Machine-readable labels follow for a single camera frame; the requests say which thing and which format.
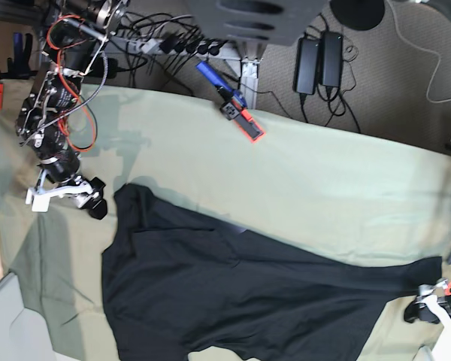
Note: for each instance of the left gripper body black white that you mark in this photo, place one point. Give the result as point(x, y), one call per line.
point(434, 303)

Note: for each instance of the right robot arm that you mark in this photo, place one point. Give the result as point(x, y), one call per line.
point(73, 42)

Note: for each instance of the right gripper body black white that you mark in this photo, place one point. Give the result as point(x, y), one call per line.
point(80, 190)

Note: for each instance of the grey white bin corner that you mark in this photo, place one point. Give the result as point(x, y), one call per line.
point(23, 332)

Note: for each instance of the black power brick left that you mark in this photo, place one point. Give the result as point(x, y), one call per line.
point(112, 68)

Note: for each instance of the blue orange bar clamp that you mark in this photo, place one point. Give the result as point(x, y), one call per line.
point(234, 107)
point(18, 66)

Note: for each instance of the dark navy T-shirt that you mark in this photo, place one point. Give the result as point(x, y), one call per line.
point(176, 281)

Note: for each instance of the black power brick pair inner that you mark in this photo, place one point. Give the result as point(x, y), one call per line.
point(307, 58)

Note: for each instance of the blue orange bar clamp centre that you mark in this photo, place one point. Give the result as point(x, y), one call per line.
point(234, 107)

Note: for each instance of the black round lamp base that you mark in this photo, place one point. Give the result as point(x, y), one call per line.
point(359, 15)

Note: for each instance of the blue orange bar clamp left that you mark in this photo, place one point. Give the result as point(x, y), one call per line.
point(18, 66)

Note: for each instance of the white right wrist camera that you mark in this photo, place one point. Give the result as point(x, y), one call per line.
point(38, 200)

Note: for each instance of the light green table cloth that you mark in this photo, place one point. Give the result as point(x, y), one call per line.
point(357, 199)

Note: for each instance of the grey overhead camera mount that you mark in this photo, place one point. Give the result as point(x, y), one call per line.
point(278, 22)

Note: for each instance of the white power strip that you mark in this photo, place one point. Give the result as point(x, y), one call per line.
point(170, 45)

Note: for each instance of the black power brick pair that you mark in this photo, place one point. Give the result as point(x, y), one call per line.
point(331, 59)
point(307, 58)

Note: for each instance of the black power brick pair outer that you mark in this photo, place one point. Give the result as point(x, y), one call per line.
point(331, 59)

